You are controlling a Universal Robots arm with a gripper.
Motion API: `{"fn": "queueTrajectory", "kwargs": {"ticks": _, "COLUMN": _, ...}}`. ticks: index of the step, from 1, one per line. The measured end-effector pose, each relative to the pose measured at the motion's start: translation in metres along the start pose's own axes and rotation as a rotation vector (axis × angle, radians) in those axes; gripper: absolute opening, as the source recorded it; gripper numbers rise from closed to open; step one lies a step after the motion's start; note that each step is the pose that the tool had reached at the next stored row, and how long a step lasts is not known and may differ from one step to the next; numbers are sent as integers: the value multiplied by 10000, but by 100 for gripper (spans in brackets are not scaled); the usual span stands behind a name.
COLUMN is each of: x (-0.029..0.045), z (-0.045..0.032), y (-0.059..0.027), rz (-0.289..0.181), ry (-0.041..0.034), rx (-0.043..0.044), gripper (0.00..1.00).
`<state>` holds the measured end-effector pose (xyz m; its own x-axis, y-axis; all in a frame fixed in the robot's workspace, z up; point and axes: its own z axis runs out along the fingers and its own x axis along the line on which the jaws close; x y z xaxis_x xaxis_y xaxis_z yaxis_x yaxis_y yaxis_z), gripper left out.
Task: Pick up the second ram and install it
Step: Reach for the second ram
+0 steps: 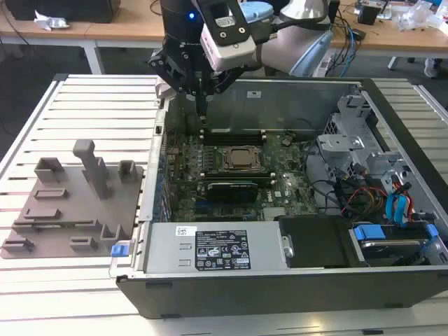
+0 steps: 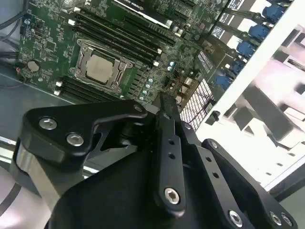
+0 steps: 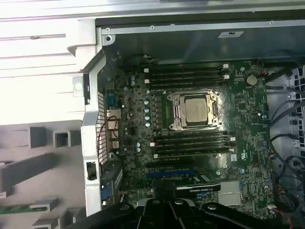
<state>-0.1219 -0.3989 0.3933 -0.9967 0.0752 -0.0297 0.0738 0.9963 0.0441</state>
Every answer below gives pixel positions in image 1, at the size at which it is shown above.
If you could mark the clear plastic bags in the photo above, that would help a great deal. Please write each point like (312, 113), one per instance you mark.
(416, 15)

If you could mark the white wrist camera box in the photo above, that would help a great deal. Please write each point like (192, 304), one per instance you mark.
(234, 49)

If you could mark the round coin battery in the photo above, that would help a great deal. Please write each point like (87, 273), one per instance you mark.
(287, 141)

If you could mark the green motherboard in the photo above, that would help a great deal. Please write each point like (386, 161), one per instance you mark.
(294, 182)

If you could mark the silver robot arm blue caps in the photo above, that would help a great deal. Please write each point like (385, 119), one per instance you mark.
(280, 49)

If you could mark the silver CPU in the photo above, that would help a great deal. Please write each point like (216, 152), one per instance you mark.
(244, 158)

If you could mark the blue case latch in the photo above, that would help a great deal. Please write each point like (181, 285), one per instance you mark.
(118, 250)

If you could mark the black graphics card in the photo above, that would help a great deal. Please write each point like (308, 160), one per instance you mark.
(232, 192)

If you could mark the black plastic shroud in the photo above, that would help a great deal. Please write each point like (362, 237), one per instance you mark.
(315, 241)

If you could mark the grey case hinge bracket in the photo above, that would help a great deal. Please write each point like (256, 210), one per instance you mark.
(161, 89)

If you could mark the wooden desk with clutter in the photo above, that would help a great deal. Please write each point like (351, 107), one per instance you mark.
(388, 38)

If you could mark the grey parts rack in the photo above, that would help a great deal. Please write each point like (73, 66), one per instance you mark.
(115, 206)

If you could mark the black PC case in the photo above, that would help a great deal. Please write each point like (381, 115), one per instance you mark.
(280, 294)

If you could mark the metal drive cage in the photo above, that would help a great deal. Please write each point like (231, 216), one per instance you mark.
(344, 143)

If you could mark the grey power supply unit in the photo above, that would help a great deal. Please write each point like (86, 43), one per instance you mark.
(164, 248)

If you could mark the hard disk in blue carrier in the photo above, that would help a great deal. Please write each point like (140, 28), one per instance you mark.
(381, 239)

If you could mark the wooden desk white legs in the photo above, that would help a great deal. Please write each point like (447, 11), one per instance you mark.
(105, 29)

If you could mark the crumpled silver wrapper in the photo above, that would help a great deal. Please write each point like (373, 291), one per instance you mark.
(52, 22)

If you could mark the black box on desk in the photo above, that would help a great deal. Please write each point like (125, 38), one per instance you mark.
(63, 10)

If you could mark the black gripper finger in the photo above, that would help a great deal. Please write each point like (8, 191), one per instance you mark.
(218, 82)
(176, 75)

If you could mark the white shoe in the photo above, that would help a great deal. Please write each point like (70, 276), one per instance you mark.
(431, 68)

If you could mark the silver chipset heatsink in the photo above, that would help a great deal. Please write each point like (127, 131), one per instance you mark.
(276, 213)

